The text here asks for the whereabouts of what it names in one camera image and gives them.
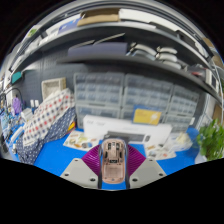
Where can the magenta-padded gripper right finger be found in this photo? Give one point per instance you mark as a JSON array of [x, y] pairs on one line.
[[136, 163]]

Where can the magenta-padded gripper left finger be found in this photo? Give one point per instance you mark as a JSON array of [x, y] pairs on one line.
[[90, 163]]

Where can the transparent pink computer mouse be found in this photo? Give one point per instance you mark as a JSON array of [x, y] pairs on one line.
[[113, 163]]

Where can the large illustrated card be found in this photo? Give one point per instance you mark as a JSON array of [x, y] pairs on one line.
[[160, 151]]

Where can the small illustrated card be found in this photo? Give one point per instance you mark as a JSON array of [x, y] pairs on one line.
[[78, 140]]

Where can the small black box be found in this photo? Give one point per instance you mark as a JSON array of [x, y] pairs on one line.
[[115, 135]]

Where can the long white keyboard box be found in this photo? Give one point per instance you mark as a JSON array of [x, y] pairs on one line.
[[100, 125]]

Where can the yellow flat box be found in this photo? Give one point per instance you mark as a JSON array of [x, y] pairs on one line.
[[146, 116]]

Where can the grey drawer cabinet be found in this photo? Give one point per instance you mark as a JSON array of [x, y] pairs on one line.
[[146, 93], [96, 90], [183, 103]]

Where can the green potted plant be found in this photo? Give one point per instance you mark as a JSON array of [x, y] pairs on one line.
[[211, 140]]

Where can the white plastic crate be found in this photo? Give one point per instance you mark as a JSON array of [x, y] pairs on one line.
[[53, 87]]

